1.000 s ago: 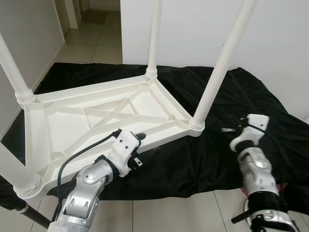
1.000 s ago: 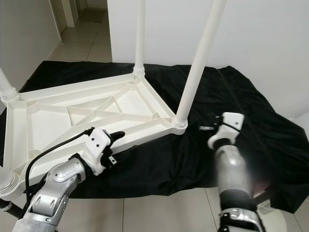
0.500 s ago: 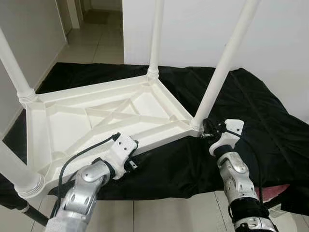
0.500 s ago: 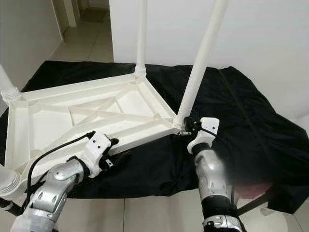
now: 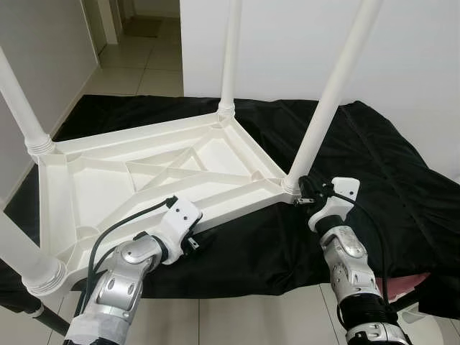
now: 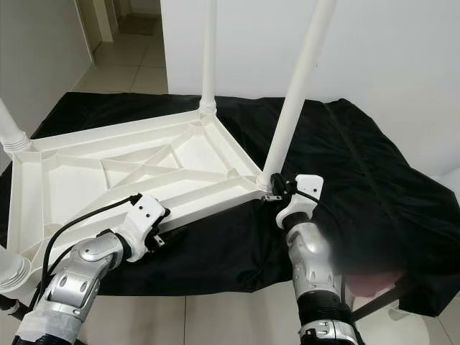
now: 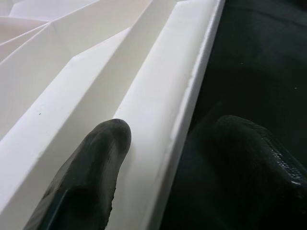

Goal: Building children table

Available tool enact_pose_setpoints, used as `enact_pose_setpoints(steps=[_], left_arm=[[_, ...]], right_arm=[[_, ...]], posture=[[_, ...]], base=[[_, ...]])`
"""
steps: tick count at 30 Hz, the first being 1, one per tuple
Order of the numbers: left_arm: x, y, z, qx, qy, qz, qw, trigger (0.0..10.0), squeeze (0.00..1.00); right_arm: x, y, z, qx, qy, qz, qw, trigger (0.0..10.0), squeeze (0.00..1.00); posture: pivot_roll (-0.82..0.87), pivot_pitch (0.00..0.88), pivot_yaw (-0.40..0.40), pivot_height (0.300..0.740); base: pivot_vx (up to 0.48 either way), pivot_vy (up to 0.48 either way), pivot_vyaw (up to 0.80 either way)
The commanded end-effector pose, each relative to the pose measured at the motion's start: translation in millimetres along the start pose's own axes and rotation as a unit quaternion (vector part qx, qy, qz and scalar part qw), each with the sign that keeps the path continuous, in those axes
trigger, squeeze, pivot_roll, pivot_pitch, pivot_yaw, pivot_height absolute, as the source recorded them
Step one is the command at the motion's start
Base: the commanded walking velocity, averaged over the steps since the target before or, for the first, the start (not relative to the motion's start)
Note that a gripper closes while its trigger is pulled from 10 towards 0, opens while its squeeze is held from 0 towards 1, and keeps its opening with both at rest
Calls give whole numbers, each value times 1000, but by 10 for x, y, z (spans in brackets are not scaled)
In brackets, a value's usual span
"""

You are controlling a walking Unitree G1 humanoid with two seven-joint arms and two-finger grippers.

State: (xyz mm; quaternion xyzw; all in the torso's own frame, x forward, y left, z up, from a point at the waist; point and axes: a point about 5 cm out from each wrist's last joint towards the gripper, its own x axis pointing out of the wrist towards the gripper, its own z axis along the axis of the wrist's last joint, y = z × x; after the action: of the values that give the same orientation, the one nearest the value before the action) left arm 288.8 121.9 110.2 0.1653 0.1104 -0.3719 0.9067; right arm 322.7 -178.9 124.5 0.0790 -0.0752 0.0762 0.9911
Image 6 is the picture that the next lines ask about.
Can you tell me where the black fabric table cover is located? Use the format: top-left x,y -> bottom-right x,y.
0,92 -> 460,318

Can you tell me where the pink cushion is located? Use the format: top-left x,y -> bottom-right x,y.
345,272 -> 404,296

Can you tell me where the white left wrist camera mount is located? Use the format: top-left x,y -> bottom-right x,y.
119,194 -> 167,262

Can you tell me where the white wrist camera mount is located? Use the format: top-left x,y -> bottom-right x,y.
275,175 -> 325,230
119,194 -> 167,262

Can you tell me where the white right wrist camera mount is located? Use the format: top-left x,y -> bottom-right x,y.
275,175 -> 325,230

